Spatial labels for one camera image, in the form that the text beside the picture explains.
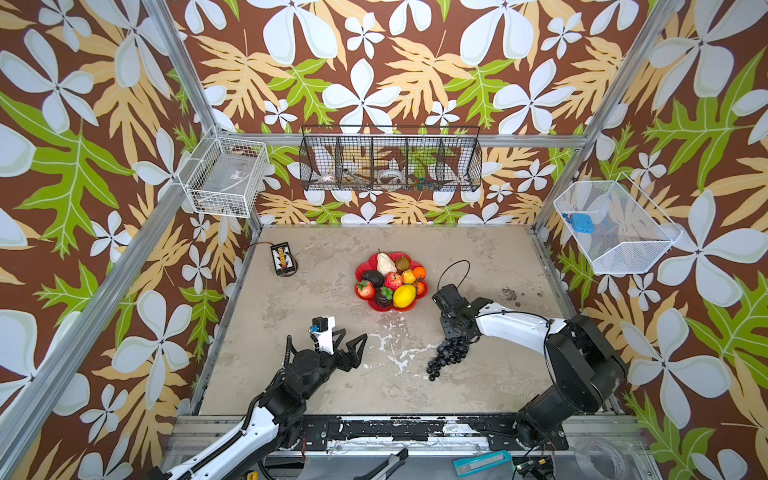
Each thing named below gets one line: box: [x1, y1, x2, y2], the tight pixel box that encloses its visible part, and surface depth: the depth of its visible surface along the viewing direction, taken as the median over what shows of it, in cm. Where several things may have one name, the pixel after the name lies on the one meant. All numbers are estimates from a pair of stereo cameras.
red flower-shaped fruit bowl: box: [355, 252, 429, 312], surface depth 98 cm
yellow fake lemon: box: [393, 284, 416, 309], surface depth 95 cm
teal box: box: [452, 450, 512, 478], surface depth 72 cm
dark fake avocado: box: [362, 270, 384, 292], surface depth 101 cm
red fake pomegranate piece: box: [384, 272, 404, 292], surface depth 100 cm
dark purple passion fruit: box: [374, 287, 393, 307], surface depth 96 cm
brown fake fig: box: [395, 255, 410, 271], surface depth 103 cm
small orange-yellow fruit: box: [401, 269, 416, 284], surface depth 101 cm
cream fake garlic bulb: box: [376, 248, 397, 277], surface depth 103 cm
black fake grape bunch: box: [426, 336, 469, 382], surface depth 86 cm
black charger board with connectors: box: [270, 242, 294, 276], surface depth 110 cm
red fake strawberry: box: [354, 279, 375, 300], surface depth 97 cm
